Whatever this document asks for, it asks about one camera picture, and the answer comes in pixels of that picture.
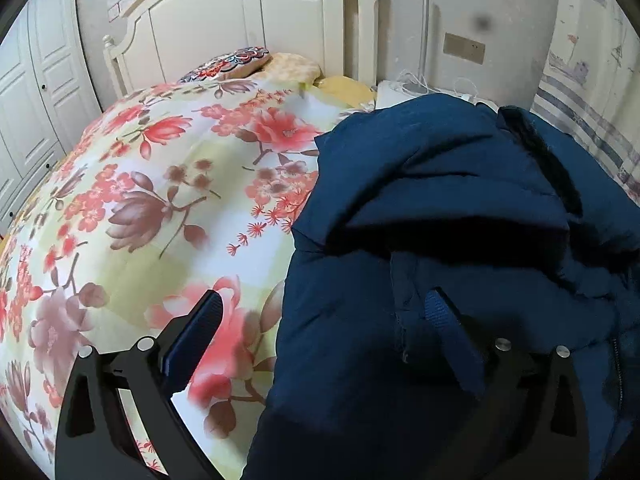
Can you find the white wall conduit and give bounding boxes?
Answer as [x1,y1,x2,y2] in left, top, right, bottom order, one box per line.
[422,0,432,86]

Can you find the white wardrobe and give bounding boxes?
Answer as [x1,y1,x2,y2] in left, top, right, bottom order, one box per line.
[0,0,103,233]

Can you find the white wooden headboard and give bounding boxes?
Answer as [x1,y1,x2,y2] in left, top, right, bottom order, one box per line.
[102,0,379,98]

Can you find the patterned decorative pillow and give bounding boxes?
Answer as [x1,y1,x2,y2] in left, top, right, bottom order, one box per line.
[179,46,273,83]

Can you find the wall switch plate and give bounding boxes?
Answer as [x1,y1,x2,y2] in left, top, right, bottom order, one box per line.
[444,32,487,66]

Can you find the dark blue padded jacket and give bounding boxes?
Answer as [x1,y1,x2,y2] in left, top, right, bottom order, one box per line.
[240,92,640,480]

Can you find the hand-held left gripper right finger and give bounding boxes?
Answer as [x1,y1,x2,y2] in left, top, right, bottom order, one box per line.
[424,287,591,480]

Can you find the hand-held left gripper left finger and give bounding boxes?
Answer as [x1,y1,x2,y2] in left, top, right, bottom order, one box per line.
[54,288,223,480]

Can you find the orange patterned pillow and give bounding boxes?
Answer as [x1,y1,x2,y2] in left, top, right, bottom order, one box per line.
[222,52,321,85]

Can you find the striped printed curtain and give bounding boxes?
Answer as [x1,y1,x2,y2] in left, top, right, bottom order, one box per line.
[530,0,640,196]

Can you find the floral bed quilt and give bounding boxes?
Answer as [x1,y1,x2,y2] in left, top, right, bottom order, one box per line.
[0,72,376,480]

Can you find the white cables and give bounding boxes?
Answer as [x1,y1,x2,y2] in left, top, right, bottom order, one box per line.
[392,71,483,103]

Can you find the yellow pillow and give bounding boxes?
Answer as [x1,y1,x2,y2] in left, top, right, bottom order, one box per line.
[315,76,377,109]

